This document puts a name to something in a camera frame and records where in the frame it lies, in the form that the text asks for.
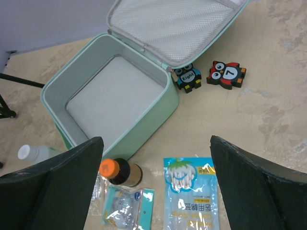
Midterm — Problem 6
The blue owl number block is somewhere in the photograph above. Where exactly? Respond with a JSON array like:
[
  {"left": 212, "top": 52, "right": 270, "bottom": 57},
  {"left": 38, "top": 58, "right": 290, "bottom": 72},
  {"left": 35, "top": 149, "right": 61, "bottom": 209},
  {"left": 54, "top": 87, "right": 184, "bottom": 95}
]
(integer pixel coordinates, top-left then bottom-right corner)
[{"left": 174, "top": 64, "right": 202, "bottom": 93}]

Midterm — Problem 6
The clear flat sachet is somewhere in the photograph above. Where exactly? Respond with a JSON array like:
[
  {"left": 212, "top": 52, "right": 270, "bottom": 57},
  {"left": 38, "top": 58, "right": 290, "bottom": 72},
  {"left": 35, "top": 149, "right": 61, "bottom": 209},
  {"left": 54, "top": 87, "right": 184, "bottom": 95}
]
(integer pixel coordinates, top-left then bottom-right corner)
[{"left": 89, "top": 174, "right": 108, "bottom": 216}]

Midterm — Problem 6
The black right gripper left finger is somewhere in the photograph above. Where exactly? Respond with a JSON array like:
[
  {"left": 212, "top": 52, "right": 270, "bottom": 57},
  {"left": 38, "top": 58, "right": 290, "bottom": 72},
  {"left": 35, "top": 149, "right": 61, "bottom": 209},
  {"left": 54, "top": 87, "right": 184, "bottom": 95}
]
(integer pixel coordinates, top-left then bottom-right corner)
[{"left": 0, "top": 137, "right": 104, "bottom": 230}]

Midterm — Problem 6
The black music stand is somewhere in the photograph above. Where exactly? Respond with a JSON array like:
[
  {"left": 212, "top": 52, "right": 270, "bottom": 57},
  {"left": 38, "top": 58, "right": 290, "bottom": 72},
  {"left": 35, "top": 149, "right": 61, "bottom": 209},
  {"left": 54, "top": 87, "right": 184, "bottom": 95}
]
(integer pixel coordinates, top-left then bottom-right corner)
[{"left": 0, "top": 74, "right": 45, "bottom": 170}]

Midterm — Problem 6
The mint green medicine case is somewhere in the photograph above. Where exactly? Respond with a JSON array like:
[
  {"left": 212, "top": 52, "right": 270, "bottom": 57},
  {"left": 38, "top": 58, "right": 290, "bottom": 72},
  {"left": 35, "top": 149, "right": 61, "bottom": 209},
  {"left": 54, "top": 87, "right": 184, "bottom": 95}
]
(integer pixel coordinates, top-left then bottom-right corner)
[{"left": 41, "top": 0, "right": 248, "bottom": 159}]

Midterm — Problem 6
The white plastic bottle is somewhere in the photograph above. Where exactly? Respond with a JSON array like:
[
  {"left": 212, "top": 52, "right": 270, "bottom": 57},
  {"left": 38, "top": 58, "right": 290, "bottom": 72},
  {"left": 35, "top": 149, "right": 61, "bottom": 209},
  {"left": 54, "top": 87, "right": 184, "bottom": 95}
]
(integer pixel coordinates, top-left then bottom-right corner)
[{"left": 18, "top": 145, "right": 62, "bottom": 164}]

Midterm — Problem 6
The blue cotton swab bag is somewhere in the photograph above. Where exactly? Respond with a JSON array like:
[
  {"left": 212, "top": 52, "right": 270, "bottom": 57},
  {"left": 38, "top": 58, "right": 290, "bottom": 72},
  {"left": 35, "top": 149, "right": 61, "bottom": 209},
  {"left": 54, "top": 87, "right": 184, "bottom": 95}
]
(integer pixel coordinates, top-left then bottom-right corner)
[{"left": 164, "top": 157, "right": 219, "bottom": 230}]

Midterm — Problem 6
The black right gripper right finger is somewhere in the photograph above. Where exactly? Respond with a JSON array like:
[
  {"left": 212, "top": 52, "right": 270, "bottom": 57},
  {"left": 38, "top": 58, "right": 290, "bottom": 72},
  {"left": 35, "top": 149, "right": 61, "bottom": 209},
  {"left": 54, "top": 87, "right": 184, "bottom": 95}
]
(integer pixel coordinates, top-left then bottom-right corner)
[{"left": 210, "top": 136, "right": 307, "bottom": 230}]

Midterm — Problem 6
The brown bottle orange cap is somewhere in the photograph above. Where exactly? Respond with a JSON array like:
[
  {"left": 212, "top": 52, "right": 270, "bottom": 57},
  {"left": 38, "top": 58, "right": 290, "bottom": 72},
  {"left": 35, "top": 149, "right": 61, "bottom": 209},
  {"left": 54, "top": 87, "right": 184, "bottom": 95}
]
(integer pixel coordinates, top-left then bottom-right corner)
[{"left": 99, "top": 158, "right": 143, "bottom": 187}]

